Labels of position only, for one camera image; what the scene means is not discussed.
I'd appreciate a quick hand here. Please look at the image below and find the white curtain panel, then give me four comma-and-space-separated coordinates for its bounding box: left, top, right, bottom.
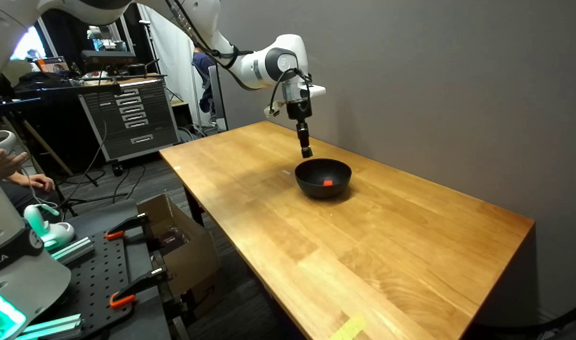
136, 0, 205, 110

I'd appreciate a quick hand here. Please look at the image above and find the black perforated breadboard table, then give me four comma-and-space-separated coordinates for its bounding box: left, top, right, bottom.
43, 214, 179, 340

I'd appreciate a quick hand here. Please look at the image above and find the cluttered wooden desk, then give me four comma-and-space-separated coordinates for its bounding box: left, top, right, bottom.
0, 65, 170, 107

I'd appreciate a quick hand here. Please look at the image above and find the person's right hand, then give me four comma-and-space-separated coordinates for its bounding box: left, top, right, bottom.
24, 173, 56, 195

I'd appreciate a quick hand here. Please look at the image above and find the black floor cable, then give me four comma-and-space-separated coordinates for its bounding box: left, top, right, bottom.
460, 294, 576, 340

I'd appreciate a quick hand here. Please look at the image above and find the open cardboard box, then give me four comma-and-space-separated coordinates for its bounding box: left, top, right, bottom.
134, 193, 222, 299

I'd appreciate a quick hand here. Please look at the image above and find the wrist camera on mount plate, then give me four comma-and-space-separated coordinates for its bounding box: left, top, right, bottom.
305, 84, 328, 103

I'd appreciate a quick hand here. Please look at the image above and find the person's left hand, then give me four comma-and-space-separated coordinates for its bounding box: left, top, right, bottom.
0, 148, 30, 182

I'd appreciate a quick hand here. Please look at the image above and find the grey drawer cabinet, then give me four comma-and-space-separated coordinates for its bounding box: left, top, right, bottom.
77, 78, 179, 165

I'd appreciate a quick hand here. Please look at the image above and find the black clamp with orange handle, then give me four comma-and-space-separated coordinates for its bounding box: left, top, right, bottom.
105, 267, 171, 312
103, 212, 153, 244

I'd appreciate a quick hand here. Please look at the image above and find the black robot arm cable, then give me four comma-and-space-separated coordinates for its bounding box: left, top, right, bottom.
164, 0, 313, 120

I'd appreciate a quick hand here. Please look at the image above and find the black bowl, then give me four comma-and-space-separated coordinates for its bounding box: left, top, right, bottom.
292, 158, 355, 203

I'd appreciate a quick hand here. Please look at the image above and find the person's right forearm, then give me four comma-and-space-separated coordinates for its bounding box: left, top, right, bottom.
3, 171, 34, 190

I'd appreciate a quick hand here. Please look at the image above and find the silver aluminium rail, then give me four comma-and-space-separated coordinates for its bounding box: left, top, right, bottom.
49, 235, 94, 265

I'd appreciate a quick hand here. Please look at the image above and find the yellow tape strip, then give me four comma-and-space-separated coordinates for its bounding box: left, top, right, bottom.
328, 314, 368, 340

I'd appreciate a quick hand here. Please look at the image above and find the white teal handheld device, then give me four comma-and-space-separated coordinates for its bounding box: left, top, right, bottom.
22, 201, 77, 254

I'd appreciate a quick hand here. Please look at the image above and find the person in blue clothes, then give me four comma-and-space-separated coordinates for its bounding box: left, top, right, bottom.
190, 52, 219, 118

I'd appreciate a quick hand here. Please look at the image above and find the green lit aluminium rail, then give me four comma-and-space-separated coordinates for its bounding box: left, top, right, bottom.
13, 312, 85, 340

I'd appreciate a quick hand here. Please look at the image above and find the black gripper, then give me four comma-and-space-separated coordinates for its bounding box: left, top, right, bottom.
285, 99, 315, 161

